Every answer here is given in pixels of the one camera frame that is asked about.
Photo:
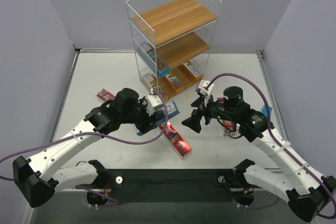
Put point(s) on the red toothpaste box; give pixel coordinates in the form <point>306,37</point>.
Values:
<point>104,95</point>
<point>229,129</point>
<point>177,142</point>

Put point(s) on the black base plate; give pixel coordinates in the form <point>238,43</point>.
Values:
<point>174,185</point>

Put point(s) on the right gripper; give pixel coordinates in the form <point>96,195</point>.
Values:
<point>207,111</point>

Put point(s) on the silver blue toothpaste box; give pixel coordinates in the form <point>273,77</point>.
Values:
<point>172,111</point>

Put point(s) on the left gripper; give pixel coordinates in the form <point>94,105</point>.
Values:
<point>146,118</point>

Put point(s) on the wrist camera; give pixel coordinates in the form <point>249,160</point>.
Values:
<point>204,89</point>
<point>153,103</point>

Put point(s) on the orange toothpaste box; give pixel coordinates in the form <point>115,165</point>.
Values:
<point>150,82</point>
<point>193,69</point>
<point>175,82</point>

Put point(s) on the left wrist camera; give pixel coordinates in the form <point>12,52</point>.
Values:
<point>153,103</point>

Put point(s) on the white wire wooden shelf rack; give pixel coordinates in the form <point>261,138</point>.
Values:
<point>178,30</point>

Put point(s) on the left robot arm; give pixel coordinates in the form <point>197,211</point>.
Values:
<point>40,176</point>

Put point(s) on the teal toothpaste box with label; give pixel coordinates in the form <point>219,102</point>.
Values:
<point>154,62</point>

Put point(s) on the light blue toothpaste box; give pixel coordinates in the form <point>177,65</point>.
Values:
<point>264,112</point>

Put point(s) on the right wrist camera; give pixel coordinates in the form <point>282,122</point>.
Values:
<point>204,89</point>

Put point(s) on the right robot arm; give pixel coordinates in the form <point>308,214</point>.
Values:
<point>303,188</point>

